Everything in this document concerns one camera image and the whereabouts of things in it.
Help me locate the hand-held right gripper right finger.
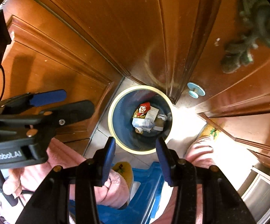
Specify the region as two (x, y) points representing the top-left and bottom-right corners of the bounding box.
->
(155, 137), (257, 224)

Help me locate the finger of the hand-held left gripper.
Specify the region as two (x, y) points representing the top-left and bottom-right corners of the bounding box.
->
(0, 100), (95, 145)
(0, 89), (67, 115)

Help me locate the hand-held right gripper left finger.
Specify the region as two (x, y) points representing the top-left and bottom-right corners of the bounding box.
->
(15, 137), (116, 224)

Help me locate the brown cardboard box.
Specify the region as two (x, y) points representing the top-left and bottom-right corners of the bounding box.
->
(152, 114), (168, 131)

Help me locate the white plastic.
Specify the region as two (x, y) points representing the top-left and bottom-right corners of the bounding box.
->
(132, 118), (157, 133)

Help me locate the dark trash bin cream rim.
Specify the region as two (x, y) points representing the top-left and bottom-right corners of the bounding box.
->
(108, 85), (173, 155)

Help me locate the pale yellow box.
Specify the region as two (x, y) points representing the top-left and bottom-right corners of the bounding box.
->
(145, 107), (160, 120)

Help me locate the red snack bag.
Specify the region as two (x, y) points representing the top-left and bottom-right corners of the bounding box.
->
(137, 102), (151, 117)

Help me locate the yellow slipper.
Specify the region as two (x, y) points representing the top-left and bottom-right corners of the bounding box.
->
(113, 161), (134, 189)
(199, 124), (221, 140)

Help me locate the blue plastic stool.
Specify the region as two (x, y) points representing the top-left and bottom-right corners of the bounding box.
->
(98, 162), (166, 224)

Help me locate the person's left leg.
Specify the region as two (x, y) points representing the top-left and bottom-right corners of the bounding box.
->
(3, 138), (131, 209)

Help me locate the person's leg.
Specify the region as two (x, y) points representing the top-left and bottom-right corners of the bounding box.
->
(3, 138), (131, 209)
(149, 135), (215, 224)

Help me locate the person's right leg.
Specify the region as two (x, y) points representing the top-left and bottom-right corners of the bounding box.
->
(149, 135), (215, 224)

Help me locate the light blue cabinet knob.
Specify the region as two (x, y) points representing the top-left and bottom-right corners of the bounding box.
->
(188, 82), (205, 98)

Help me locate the wooden kitchen cabinet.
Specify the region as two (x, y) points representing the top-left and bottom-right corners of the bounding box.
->
(0, 0), (270, 175)

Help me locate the stainless steel cabinet panel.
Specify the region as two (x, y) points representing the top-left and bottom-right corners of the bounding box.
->
(238, 166), (270, 224)

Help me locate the grey hanging cloth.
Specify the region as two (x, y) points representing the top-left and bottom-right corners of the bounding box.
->
(220, 0), (270, 73)

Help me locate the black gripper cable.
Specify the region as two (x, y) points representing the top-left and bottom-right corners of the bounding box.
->
(0, 65), (6, 99)

